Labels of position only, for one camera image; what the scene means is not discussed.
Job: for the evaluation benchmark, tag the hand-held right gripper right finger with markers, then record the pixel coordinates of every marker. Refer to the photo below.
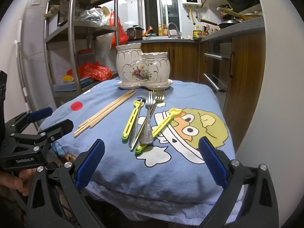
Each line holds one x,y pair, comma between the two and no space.
212,163

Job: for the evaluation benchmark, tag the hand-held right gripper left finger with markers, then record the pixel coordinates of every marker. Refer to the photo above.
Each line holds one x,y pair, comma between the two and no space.
91,163

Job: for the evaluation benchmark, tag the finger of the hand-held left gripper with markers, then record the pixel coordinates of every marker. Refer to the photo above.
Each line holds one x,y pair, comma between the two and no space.
39,114
60,128

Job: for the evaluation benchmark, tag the gold metal fork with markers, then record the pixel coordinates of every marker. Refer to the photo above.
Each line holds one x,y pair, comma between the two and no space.
159,96

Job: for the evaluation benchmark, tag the floral ceramic utensil holder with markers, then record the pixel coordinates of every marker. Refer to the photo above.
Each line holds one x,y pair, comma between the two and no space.
133,61

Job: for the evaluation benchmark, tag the person's left hand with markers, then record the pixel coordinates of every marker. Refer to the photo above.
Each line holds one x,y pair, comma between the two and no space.
22,182

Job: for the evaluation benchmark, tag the white refrigerator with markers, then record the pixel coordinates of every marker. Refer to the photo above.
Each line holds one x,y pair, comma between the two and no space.
33,64

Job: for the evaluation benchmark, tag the silver metal spoon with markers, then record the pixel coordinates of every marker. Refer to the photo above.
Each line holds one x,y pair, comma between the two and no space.
133,133

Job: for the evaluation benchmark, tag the yellow plastic fork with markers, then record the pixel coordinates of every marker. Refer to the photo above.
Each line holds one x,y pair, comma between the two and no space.
130,123

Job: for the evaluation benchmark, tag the yellow plastic spoon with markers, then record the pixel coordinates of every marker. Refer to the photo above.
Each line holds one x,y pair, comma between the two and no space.
163,123

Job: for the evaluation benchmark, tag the silver metal fork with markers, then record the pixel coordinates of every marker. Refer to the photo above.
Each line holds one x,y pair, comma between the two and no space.
147,133

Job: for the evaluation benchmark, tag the crumpled red plastic bag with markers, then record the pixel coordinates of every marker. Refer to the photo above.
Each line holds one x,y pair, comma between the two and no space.
95,71

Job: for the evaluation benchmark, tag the blue cartoon printed blanket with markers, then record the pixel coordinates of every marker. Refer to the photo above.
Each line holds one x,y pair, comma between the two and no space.
190,95

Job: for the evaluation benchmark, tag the metal shelf rack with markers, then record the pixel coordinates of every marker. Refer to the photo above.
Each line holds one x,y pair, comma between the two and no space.
72,28

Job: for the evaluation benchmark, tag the white ceramic tray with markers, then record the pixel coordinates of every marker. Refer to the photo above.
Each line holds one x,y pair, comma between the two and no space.
144,86

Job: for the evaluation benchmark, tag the wooden base cabinets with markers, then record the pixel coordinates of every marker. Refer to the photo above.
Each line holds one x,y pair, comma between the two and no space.
247,76

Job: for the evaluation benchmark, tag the built-in oven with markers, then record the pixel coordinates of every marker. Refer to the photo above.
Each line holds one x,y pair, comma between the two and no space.
218,61

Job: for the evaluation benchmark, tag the clear plastic bag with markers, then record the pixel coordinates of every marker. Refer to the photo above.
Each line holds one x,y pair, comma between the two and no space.
93,16

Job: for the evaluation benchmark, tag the hanging red plastic bag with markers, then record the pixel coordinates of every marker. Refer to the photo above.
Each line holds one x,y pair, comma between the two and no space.
121,32

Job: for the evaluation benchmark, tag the dark rice cooker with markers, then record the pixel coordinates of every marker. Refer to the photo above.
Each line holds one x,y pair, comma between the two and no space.
134,32

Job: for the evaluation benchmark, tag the beige plastic colander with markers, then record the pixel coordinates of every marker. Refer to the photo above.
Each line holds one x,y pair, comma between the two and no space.
106,11

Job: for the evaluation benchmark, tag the yellow container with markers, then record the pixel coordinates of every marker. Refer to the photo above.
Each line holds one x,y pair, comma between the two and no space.
197,33

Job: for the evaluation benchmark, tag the grey kitchen countertop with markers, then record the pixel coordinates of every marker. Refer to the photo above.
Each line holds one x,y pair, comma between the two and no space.
237,27

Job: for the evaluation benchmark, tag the black wok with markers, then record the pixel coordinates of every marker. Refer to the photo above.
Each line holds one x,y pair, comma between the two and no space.
225,24

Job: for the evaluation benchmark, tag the cooking oil bottle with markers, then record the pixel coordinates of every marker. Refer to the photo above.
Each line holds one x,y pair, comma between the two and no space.
162,30

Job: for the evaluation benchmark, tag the chrome sink faucet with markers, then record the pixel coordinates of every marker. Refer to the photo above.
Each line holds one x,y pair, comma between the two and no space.
173,26

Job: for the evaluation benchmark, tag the metal cooking pot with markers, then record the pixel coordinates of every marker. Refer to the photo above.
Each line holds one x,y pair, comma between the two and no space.
251,16

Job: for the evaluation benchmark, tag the kitchen window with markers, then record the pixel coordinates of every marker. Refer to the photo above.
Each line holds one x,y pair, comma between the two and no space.
159,7

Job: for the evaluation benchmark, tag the white wall switch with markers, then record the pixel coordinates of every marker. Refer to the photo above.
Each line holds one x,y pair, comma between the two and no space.
35,1

